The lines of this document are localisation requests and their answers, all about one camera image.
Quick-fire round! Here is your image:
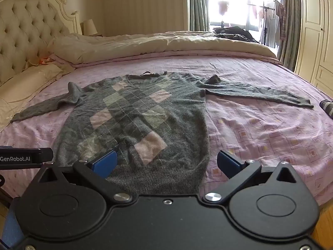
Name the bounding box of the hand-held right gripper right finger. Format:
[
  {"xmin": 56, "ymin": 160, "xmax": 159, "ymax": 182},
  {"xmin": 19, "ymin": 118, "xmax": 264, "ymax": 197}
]
[{"xmin": 203, "ymin": 150, "xmax": 299, "ymax": 204}]

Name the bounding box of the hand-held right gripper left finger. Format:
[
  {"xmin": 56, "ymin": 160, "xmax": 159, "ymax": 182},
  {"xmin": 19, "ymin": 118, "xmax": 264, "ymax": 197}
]
[{"xmin": 36, "ymin": 150, "xmax": 133, "ymax": 203}]

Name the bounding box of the grey argyle sweater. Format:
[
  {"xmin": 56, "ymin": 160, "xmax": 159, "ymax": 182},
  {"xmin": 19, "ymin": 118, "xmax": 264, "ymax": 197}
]
[{"xmin": 10, "ymin": 71, "xmax": 315, "ymax": 195}]

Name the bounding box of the dark clothes pile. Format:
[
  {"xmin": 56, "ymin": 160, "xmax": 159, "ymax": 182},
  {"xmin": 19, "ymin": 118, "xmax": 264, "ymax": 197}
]
[{"xmin": 213, "ymin": 26, "xmax": 261, "ymax": 44}]

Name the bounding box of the clothes drying rack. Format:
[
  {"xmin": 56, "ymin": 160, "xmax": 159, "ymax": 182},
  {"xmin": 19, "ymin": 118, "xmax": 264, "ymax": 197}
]
[{"xmin": 246, "ymin": 0, "xmax": 287, "ymax": 49}]

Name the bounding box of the pink patterned bed sheet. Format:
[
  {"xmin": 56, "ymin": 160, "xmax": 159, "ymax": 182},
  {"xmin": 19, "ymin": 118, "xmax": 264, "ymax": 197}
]
[{"xmin": 0, "ymin": 50, "xmax": 333, "ymax": 214}]

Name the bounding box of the blue cloth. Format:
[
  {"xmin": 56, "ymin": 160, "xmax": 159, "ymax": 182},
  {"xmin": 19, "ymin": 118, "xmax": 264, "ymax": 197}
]
[{"xmin": 0, "ymin": 208, "xmax": 25, "ymax": 249}]

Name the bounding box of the cream pillow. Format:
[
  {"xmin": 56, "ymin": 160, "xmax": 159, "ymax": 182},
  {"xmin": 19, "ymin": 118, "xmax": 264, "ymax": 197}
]
[{"xmin": 0, "ymin": 62, "xmax": 76, "ymax": 132}]

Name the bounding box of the striped cloth item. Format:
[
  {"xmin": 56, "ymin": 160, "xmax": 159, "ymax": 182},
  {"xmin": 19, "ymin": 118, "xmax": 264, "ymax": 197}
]
[{"xmin": 319, "ymin": 99, "xmax": 333, "ymax": 119}]

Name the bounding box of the beige duvet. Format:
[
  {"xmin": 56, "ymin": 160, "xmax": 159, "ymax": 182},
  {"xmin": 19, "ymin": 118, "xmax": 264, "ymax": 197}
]
[{"xmin": 48, "ymin": 30, "xmax": 279, "ymax": 66}]

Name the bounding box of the cream tufted headboard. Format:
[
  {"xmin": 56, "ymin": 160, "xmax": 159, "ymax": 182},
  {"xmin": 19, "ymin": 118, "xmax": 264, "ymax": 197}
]
[{"xmin": 0, "ymin": 0, "xmax": 80, "ymax": 85}]

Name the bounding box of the beige table lamp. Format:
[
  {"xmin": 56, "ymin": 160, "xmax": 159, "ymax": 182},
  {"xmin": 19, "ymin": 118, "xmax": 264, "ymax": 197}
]
[{"xmin": 82, "ymin": 19, "xmax": 99, "ymax": 37}]

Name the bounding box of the pale hanging shirt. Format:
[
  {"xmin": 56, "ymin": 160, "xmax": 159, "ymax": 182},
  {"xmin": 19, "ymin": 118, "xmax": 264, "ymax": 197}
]
[{"xmin": 265, "ymin": 15, "xmax": 281, "ymax": 48}]

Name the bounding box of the grey-green curtain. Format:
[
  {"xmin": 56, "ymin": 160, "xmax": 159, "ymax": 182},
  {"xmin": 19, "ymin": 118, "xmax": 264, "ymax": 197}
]
[
  {"xmin": 189, "ymin": 0, "xmax": 211, "ymax": 32},
  {"xmin": 280, "ymin": 0, "xmax": 303, "ymax": 71}
]

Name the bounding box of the plaid hanging shirt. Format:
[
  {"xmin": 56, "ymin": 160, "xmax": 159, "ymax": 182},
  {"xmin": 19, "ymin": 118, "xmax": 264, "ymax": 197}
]
[{"xmin": 278, "ymin": 2, "xmax": 287, "ymax": 40}]

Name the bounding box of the pink shade on stand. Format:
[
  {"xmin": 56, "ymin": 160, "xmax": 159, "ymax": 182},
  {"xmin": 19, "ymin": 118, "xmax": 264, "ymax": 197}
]
[{"xmin": 218, "ymin": 1, "xmax": 230, "ymax": 28}]

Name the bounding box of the cream wardrobe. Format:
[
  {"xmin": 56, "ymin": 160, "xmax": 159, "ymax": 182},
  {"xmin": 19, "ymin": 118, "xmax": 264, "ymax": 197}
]
[{"xmin": 294, "ymin": 0, "xmax": 333, "ymax": 97}]

